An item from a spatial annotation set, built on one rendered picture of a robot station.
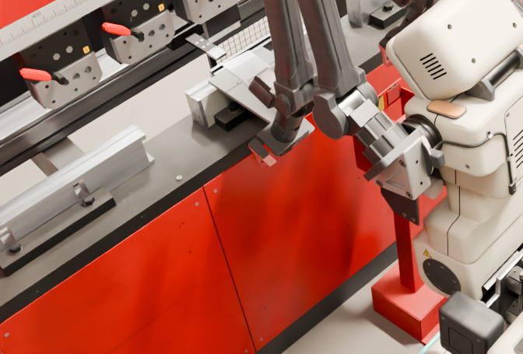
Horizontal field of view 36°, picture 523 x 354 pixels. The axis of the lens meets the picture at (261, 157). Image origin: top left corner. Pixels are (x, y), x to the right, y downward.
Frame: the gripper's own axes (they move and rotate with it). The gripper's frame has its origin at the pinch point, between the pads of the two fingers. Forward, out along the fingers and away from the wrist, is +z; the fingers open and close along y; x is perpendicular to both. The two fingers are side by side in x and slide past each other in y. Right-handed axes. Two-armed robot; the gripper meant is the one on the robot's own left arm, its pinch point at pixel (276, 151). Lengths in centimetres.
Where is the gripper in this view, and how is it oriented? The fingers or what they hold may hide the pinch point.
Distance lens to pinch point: 181.4
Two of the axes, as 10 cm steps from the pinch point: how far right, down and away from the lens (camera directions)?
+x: 6.9, 6.8, -2.5
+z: -1.5, 4.7, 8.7
